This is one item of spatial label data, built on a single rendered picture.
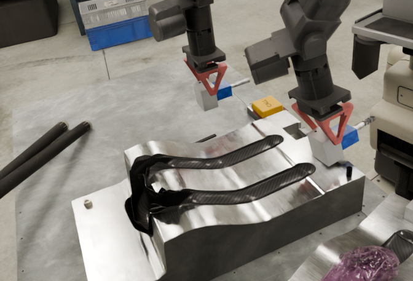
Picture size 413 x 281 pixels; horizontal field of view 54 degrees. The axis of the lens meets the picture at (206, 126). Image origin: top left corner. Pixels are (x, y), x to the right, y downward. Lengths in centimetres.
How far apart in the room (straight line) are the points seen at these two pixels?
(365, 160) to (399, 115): 113
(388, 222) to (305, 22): 36
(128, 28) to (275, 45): 334
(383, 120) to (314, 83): 45
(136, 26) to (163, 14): 315
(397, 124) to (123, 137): 69
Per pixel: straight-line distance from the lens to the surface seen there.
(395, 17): 101
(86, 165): 105
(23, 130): 130
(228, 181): 77
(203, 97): 91
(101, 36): 395
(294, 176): 78
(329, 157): 77
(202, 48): 87
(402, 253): 72
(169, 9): 81
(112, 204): 82
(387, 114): 111
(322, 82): 70
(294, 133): 91
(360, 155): 225
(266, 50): 66
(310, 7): 58
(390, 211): 77
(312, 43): 61
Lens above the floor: 140
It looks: 34 degrees down
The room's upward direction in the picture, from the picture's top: 9 degrees counter-clockwise
